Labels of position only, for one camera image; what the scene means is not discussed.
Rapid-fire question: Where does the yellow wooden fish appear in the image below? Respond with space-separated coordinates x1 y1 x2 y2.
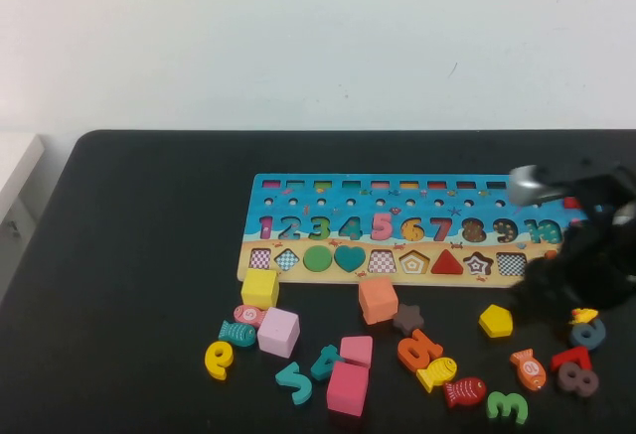
415 356 458 394

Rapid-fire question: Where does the teal number five piece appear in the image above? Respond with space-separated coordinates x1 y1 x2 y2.
274 361 313 406

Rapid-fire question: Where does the yellow number six piece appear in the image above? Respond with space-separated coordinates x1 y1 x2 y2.
204 339 236 381

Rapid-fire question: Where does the pink number five piece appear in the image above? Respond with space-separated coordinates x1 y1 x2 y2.
370 212 395 241

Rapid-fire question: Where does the teal number four piece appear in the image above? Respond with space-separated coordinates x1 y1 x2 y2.
309 344 344 381

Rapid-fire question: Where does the pink wooden fish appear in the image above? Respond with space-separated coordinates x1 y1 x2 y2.
233 303 268 327

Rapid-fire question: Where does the light pink cube block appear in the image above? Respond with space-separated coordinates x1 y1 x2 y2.
256 306 301 359

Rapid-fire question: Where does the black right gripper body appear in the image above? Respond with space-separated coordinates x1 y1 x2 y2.
546 205 636 312

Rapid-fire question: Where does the salmon orange block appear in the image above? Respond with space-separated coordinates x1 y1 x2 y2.
358 276 399 326

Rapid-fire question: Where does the teal heart piece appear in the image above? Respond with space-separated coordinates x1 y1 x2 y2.
333 244 367 273

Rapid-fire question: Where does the hot pink block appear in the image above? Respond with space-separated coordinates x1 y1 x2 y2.
325 360 370 417

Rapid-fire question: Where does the white cabinet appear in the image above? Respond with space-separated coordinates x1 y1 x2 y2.
0 131 46 306

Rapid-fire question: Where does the orange number ten piece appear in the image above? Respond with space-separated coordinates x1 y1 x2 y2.
396 328 444 374

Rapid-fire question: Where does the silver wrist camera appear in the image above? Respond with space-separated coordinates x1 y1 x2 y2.
509 164 551 206

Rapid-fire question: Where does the yellow rubber duck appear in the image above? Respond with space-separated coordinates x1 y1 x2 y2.
568 307 600 326

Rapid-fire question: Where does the brown star piece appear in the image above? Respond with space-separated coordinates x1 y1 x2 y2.
392 303 425 337

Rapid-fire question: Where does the wooden number shape puzzle board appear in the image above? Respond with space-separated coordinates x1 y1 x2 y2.
237 173 605 289

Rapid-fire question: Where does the teal wooden fish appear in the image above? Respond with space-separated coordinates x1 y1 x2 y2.
217 320 257 349

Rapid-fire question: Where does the orange wooden fish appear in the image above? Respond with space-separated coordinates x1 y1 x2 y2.
509 348 548 391

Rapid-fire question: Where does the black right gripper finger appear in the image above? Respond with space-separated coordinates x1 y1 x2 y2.
544 289 585 316
507 260 560 314

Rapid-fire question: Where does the yellow wooden cube block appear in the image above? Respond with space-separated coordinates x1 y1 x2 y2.
240 268 280 310

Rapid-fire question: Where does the red triangle piece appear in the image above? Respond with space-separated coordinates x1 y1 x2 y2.
429 248 466 275

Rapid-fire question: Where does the green number three piece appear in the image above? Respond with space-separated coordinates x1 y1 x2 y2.
485 390 529 425

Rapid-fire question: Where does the brown number eight piece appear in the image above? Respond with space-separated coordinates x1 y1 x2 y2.
556 361 599 397

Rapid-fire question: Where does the yellow pentagon piece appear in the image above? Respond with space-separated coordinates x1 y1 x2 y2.
478 303 515 340

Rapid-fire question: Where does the red number seven piece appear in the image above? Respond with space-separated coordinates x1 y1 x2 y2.
549 345 593 373

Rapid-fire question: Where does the red wooden fish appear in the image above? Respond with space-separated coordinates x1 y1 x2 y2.
442 376 487 409

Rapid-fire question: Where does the pink trapezoid block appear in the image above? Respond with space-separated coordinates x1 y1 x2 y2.
339 335 374 368

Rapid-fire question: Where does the green circle piece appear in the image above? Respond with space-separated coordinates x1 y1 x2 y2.
302 244 334 274

